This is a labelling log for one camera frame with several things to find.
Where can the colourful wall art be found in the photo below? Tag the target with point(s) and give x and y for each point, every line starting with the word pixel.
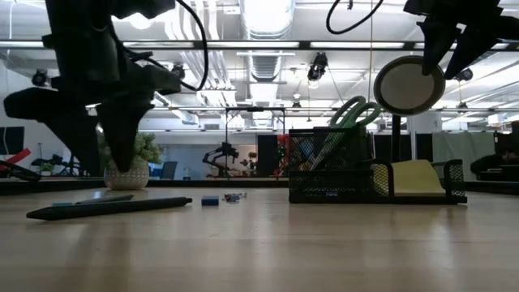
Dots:
pixel 283 150

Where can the black wall monitor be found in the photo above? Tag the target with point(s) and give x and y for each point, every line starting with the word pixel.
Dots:
pixel 11 140

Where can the red and black equipment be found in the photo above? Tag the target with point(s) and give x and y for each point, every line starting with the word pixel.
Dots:
pixel 16 156

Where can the black ceiling spotlight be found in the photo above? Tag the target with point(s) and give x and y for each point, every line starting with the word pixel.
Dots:
pixel 39 77
pixel 178 71
pixel 464 75
pixel 318 65

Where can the grey-green partition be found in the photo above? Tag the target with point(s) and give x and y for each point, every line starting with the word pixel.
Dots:
pixel 462 156

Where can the blue binder clip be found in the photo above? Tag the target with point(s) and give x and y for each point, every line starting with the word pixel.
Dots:
pixel 232 198

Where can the thick black pen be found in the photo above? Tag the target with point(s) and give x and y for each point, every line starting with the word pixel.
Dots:
pixel 101 209

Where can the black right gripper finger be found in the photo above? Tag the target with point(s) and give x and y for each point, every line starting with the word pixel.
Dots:
pixel 474 46
pixel 436 40

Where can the black mesh desk organizer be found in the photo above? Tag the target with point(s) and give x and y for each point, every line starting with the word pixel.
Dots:
pixel 324 186

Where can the green plant in white pot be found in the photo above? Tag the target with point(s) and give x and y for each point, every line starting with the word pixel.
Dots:
pixel 142 152

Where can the black desk lamp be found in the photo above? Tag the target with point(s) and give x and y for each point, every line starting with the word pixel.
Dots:
pixel 401 89

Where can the thin black frame stand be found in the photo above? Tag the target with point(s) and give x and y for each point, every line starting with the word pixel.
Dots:
pixel 255 109

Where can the overhead black light bar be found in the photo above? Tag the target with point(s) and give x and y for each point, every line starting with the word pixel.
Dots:
pixel 304 44

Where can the yellow sticky notes pad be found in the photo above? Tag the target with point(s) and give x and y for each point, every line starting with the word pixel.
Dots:
pixel 415 178

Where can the black background panel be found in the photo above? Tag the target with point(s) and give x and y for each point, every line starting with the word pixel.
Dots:
pixel 421 148

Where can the black tripod equipment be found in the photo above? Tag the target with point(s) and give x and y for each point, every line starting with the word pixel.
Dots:
pixel 61 164

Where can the small background potted plant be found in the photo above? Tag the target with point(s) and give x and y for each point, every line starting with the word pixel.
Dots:
pixel 45 167

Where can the blue eraser block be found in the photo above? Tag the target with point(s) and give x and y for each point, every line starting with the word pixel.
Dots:
pixel 210 200

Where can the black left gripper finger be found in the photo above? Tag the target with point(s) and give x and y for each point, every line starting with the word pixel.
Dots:
pixel 121 134
pixel 81 138

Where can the person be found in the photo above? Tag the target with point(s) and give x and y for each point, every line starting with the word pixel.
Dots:
pixel 490 164

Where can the black background robot arm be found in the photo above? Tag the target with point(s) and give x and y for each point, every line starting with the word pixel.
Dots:
pixel 221 154

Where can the tall black panel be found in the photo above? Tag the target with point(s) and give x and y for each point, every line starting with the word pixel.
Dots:
pixel 267 156

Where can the black background furniture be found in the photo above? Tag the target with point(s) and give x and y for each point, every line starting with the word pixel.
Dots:
pixel 507 138

